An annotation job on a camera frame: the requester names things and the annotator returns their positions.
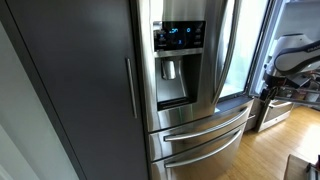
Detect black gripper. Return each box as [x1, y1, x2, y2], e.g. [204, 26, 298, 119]
[259, 87, 278, 105]

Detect stainless steel fridge drawer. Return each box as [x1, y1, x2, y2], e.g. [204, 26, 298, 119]
[149, 97, 253, 161]

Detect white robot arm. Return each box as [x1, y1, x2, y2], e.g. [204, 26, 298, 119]
[260, 33, 320, 106]

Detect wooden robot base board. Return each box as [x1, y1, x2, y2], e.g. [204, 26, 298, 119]
[283, 154, 320, 180]

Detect bottom freezer drawer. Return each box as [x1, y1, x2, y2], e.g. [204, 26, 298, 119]
[151, 124, 245, 180]

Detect stainless steel fridge left door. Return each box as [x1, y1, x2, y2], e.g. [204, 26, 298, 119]
[137, 0, 242, 132]

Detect water and ice dispenser recess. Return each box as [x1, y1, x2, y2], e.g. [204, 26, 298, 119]
[155, 54, 201, 110]

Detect black dispenser control panel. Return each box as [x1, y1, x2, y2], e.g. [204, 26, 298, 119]
[153, 21, 206, 52]

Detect dark grey tall cabinet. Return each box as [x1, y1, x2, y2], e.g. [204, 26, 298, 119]
[1, 0, 149, 180]

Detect freezer drawer handle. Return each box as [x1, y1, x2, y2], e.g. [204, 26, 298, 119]
[164, 128, 243, 169]

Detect curved drawer handle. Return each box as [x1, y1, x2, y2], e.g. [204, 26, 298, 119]
[163, 107, 250, 142]

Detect curved fridge door handle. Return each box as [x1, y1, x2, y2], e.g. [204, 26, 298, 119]
[211, 0, 242, 105]

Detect slim metal cabinet handle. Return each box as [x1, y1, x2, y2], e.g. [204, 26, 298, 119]
[125, 58, 138, 118]

